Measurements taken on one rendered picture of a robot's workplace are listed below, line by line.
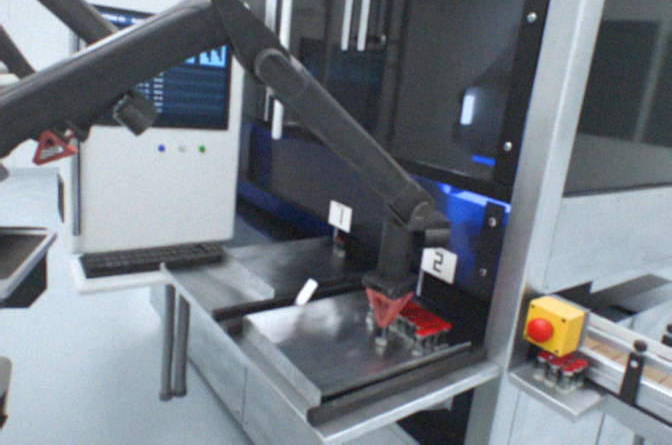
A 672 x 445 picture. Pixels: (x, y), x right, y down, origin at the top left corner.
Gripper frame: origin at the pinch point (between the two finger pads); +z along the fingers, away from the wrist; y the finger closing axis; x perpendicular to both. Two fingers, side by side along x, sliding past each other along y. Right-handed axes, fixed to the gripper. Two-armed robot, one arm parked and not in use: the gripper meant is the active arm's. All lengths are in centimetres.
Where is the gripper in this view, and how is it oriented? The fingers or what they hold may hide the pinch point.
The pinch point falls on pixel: (385, 321)
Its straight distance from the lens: 99.3
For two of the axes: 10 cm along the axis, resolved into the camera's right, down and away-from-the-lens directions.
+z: -1.2, 9.7, 2.2
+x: -7.7, -2.3, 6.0
